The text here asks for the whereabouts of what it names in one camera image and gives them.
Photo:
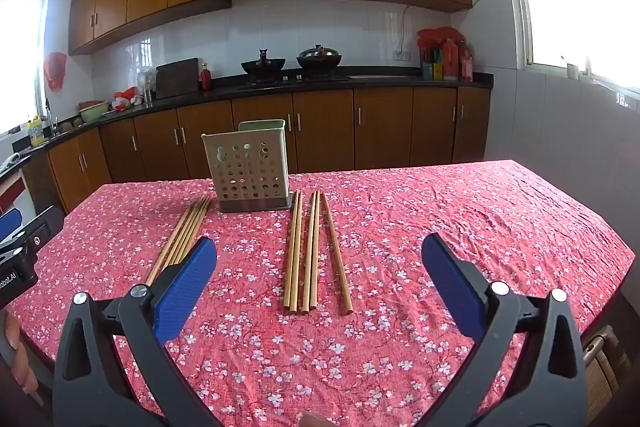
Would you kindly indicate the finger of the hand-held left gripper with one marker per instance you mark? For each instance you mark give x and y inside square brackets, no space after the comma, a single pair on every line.
[10,227]
[45,224]

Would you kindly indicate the red plastic bag on hook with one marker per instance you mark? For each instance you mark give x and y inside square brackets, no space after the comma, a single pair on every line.
[55,69]

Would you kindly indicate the metal faucet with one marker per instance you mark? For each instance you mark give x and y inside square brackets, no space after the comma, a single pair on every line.
[50,114]

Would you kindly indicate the brown wooden base cabinets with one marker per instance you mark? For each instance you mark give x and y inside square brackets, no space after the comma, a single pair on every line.
[325,127]

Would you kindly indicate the white wall socket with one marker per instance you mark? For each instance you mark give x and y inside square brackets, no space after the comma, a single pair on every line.
[402,55]

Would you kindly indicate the beige perforated utensil holder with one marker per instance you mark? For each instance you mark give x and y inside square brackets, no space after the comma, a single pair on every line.
[245,167]

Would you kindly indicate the black wok with lid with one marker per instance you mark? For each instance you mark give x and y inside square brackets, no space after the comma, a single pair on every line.
[320,58]

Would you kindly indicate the red floral tablecloth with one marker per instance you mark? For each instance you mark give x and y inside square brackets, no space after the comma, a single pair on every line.
[400,232]

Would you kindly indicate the red oil bottle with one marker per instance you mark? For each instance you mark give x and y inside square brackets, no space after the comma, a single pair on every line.
[465,64]
[450,62]

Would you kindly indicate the black kitchen countertop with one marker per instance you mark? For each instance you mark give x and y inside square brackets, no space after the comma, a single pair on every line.
[380,82]

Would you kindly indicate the red and white bag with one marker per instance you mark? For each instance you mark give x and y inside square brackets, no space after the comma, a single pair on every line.
[125,99]

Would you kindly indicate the small black wok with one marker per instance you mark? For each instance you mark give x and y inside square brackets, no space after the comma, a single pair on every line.
[263,66]

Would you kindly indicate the black gas stove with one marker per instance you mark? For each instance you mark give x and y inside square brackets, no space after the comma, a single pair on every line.
[295,79]

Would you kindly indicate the white cup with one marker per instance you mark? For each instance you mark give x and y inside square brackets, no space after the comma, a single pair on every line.
[573,72]

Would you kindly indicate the small red bottle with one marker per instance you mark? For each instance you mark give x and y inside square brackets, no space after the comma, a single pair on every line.
[205,79]

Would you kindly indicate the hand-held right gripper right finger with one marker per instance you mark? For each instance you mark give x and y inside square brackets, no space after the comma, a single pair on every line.
[452,282]

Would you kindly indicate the person's left hand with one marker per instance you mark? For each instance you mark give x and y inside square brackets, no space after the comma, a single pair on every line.
[22,357]

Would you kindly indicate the dark cutting board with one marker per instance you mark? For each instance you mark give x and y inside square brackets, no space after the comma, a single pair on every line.
[177,79]

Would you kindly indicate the small kitchen window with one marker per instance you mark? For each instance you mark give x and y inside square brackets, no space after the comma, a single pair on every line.
[20,57]

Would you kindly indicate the yellow detergent bottle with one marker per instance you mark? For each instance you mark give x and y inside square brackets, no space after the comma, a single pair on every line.
[37,134]

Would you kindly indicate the green bowl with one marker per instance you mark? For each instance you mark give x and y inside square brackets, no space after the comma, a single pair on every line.
[94,112]

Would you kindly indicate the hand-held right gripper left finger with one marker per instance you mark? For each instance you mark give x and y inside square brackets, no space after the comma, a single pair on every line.
[185,287]

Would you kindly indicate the wooden chair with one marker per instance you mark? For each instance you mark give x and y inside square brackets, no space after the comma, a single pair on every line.
[607,372]

